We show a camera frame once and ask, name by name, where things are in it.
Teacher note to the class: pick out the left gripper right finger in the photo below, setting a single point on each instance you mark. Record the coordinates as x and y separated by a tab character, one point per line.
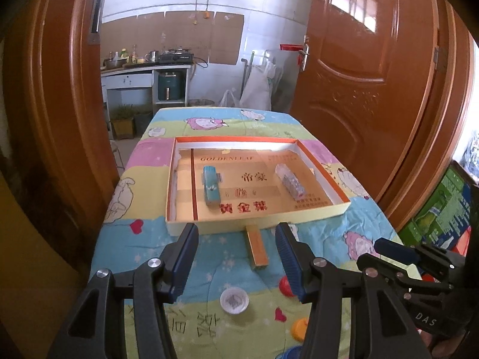
296	258

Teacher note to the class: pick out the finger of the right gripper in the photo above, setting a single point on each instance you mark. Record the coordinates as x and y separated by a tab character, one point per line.
384	268
395	251

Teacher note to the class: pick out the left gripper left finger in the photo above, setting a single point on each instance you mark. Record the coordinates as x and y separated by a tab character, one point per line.
177	259

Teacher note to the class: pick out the white bottle cap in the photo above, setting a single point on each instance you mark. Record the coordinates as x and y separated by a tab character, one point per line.
234	300

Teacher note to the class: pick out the orange bottle cap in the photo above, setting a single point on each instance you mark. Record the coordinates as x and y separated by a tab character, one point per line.
299	328

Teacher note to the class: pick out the blue bottle cap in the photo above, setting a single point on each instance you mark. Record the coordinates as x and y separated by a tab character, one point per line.
290	353

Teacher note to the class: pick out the person's right hand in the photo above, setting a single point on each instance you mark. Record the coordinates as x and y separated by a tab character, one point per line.
460	346

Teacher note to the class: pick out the red bottle cap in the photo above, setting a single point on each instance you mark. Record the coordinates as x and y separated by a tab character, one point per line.
285	288

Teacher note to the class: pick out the gold rectangular box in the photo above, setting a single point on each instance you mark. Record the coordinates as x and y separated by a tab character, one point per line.
258	253

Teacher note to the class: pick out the green cardboard box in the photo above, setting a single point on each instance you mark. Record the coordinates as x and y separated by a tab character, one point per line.
444	217

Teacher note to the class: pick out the colourful cartoon sheep tablecloth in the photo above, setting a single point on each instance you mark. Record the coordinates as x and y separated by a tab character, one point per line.
134	231

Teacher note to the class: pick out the clear patterned rectangular box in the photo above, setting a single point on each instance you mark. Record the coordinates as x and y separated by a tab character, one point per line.
290	182

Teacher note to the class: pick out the shallow orange-rimmed cardboard tray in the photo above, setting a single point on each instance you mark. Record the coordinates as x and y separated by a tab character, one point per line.
251	192

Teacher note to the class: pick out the teal patterned rectangular box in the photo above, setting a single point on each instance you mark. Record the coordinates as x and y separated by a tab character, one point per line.
210	180

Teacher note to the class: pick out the metal stool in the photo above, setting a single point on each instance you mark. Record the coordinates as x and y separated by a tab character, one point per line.
117	155

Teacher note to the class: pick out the potted plant crate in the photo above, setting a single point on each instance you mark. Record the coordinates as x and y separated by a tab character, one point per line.
122	122

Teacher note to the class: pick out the brown wooden door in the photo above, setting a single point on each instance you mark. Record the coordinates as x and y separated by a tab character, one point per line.
367	78

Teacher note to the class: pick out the white woven sack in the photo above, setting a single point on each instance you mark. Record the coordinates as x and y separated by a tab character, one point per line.
258	89

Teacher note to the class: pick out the dark green air fryer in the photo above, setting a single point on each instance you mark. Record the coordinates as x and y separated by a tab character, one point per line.
169	88

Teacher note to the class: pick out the white kitchen counter cabinet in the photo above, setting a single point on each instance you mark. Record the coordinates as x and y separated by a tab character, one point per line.
138	87

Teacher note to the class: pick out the black gas stove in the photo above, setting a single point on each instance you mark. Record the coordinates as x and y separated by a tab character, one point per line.
175	57

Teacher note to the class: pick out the brown wooden door frame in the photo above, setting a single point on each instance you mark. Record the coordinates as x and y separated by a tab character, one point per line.
64	170

